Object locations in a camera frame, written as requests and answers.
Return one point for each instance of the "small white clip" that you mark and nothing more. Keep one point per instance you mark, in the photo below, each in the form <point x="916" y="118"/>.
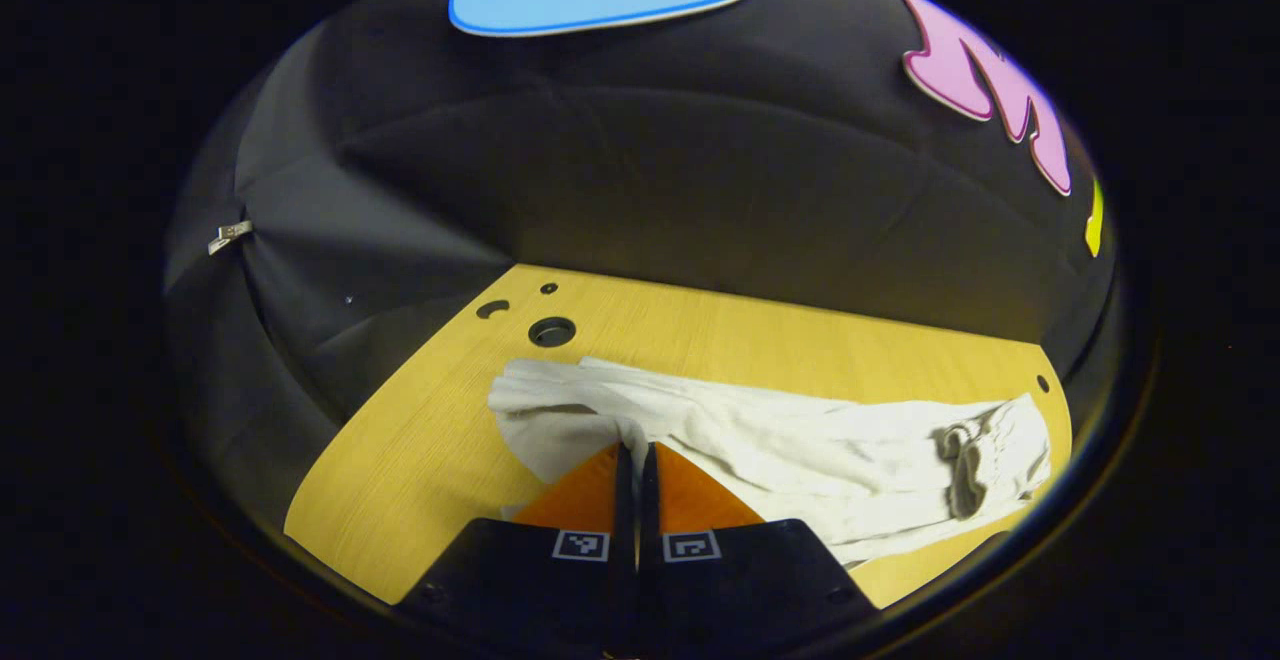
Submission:
<point x="228" y="235"/>

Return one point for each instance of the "white jeans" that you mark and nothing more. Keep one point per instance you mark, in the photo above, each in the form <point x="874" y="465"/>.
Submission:
<point x="800" y="450"/>

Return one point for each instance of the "black backdrop cloth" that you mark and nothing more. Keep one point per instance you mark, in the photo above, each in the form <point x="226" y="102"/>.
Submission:
<point x="600" y="160"/>

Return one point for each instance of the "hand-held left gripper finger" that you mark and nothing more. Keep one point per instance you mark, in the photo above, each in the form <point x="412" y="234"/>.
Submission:
<point x="625" y="510"/>
<point x="648" y="510"/>

